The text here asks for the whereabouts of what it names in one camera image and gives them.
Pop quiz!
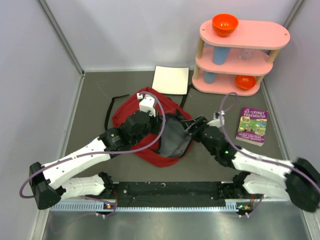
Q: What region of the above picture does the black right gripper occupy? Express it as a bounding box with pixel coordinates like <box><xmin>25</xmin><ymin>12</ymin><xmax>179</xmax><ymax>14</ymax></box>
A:
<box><xmin>181</xmin><ymin>115</ymin><xmax>217</xmax><ymax>156</ymax></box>

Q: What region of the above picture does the red student backpack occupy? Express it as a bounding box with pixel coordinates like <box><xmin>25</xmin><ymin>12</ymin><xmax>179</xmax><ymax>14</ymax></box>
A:
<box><xmin>104</xmin><ymin>87</ymin><xmax>193</xmax><ymax>167</ymax></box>

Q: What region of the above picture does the purple Treehouse book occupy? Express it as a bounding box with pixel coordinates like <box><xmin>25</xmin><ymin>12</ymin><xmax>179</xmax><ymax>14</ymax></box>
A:
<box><xmin>235</xmin><ymin>107</ymin><xmax>269</xmax><ymax>147</ymax></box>

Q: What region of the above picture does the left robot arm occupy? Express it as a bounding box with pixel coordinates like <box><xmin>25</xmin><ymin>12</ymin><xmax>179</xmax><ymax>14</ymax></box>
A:
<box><xmin>29</xmin><ymin>110</ymin><xmax>164</xmax><ymax>210</ymax></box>

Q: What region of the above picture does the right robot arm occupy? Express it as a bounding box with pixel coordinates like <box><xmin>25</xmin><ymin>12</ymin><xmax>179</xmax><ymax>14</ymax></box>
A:
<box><xmin>184</xmin><ymin>114</ymin><xmax>320</xmax><ymax>213</ymax></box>

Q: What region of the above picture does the blue cup bottom shelf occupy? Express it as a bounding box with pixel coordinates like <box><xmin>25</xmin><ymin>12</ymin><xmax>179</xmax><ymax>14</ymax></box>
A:
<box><xmin>203</xmin><ymin>71</ymin><xmax>217</xmax><ymax>84</ymax></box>

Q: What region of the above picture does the blue cup shelf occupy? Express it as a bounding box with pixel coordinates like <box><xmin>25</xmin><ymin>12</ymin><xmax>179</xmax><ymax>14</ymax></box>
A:
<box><xmin>203</xmin><ymin>71</ymin><xmax>217</xmax><ymax>84</ymax></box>
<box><xmin>212</xmin><ymin>46</ymin><xmax>230</xmax><ymax>65</ymax></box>

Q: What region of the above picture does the orange bowl bottom shelf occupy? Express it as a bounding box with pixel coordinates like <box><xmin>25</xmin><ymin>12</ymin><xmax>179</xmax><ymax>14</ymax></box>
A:
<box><xmin>235</xmin><ymin>75</ymin><xmax>257</xmax><ymax>90</ymax></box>

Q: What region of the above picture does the orange bowl shelf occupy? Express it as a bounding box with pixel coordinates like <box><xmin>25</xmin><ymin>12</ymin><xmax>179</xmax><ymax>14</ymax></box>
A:
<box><xmin>212</xmin><ymin>13</ymin><xmax>239</xmax><ymax>37</ymax></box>
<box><xmin>235</xmin><ymin>75</ymin><xmax>257</xmax><ymax>90</ymax></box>

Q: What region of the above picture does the pink three-tier shelf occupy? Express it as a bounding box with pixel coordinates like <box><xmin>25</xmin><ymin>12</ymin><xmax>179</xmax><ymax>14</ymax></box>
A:
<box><xmin>192</xmin><ymin>20</ymin><xmax>291</xmax><ymax>97</ymax></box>

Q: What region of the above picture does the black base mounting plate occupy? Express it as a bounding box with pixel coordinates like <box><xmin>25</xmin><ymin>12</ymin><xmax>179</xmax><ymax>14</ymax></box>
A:
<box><xmin>99</xmin><ymin>181</ymin><xmax>253</xmax><ymax>208</ymax></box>

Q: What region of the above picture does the blue cup middle shelf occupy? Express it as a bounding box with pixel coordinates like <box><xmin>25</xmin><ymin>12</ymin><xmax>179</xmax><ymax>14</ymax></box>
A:
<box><xmin>212</xmin><ymin>46</ymin><xmax>230</xmax><ymax>65</ymax></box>

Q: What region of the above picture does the clear glass cup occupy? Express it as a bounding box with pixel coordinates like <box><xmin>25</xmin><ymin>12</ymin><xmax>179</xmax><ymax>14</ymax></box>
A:
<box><xmin>238</xmin><ymin>48</ymin><xmax>255</xmax><ymax>61</ymax></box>

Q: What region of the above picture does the orange bowl top shelf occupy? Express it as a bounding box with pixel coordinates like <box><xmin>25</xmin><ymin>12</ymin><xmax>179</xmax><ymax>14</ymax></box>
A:
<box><xmin>212</xmin><ymin>13</ymin><xmax>239</xmax><ymax>37</ymax></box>

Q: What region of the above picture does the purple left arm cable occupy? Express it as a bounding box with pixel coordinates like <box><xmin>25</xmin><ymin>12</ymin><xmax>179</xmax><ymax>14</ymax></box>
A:
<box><xmin>19</xmin><ymin>91</ymin><xmax>167</xmax><ymax>218</ymax></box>

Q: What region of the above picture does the slotted cable duct rail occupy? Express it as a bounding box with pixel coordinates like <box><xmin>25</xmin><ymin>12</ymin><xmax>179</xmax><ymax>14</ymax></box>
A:
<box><xmin>49</xmin><ymin>198</ymin><xmax>253</xmax><ymax>213</ymax></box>

